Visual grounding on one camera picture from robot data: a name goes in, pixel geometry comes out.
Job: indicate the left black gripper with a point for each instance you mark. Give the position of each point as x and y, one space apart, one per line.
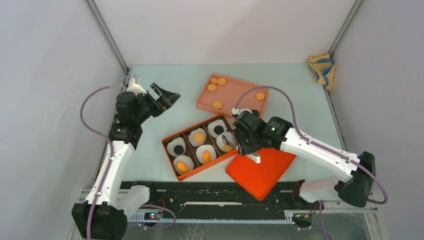
166 100

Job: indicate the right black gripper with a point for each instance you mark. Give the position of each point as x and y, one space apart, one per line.
241 139

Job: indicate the orange round cookie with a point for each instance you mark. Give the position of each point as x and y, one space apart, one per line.
227 148
217 104
211 87
214 80
199 137
260 96
221 81

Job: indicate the black round cookie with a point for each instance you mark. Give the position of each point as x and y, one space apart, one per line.
255 113
179 150
218 129

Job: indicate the pink cookie tray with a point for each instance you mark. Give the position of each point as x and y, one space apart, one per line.
229 94

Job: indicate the orange fish cookie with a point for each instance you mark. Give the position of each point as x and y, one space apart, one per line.
206 157
182 167

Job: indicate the orange box lid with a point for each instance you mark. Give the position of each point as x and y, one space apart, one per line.
258 179

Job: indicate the orange compartment box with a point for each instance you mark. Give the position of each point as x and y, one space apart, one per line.
190 150

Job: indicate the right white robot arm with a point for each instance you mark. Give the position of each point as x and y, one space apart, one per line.
353 174

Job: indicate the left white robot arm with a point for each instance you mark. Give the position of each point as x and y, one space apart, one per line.
103 215

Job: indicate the yellow blue cloth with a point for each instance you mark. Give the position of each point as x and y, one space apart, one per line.
322 68

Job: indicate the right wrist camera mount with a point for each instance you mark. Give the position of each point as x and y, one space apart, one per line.
236 111

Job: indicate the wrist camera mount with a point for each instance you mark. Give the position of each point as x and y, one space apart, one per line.
236 111
134 86

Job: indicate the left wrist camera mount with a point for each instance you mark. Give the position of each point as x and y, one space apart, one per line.
134 86

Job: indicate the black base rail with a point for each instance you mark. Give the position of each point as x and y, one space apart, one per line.
224 201

